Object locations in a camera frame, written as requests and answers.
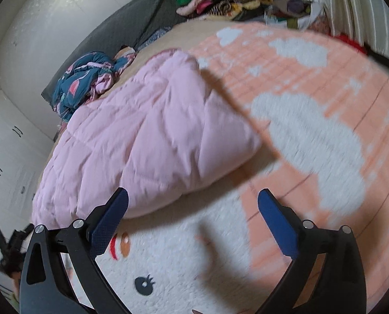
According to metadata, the dark blue floral duvet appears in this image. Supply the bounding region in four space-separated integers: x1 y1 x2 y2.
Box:
51 47 137 123

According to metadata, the white wardrobe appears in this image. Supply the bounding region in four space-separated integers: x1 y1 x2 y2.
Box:
0 88 53 260

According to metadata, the pink quilted jacket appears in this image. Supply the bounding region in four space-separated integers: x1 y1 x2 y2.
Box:
31 49 262 229

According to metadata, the tan bed cover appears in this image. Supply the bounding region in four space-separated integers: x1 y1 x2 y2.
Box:
49 19 268 145

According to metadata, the orange white fleece blanket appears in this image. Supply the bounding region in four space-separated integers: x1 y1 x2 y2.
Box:
97 24 389 313

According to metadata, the grey headboard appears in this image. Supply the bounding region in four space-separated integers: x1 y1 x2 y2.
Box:
41 0 184 104

